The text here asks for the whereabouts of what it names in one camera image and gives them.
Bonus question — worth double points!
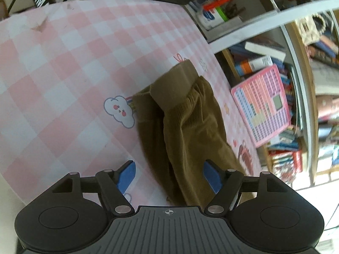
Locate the pink toy learning tablet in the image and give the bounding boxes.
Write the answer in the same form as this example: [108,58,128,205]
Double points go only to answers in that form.
[231,63,292,149]

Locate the brown corduroy pants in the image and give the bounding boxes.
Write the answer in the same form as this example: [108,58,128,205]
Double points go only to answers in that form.
[132,59,248,207]

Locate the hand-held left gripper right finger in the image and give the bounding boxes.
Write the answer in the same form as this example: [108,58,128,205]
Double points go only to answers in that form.
[203,160,288,215]

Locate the pink checked mat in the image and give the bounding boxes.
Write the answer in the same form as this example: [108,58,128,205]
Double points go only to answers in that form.
[0,0,263,207]

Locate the woven bag with bead handle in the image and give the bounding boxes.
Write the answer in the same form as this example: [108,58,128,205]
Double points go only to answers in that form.
[295,13,335,46]

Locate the wooden bookshelf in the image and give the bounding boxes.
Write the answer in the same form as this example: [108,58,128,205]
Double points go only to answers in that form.
[221,4,339,191]

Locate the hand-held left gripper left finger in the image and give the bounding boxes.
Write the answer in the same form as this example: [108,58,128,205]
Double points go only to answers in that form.
[52,160,136,216]

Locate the white curved frame rail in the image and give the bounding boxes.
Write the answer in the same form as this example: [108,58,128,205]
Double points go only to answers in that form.
[208,0,339,52]

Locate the white book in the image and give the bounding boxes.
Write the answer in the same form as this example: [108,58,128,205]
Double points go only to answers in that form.
[244,41,287,62]

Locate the clear box of bottles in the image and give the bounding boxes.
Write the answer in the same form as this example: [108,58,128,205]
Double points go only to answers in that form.
[195,0,243,31]

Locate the rows of books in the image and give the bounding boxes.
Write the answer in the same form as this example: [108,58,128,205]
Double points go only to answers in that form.
[229,26,339,184]

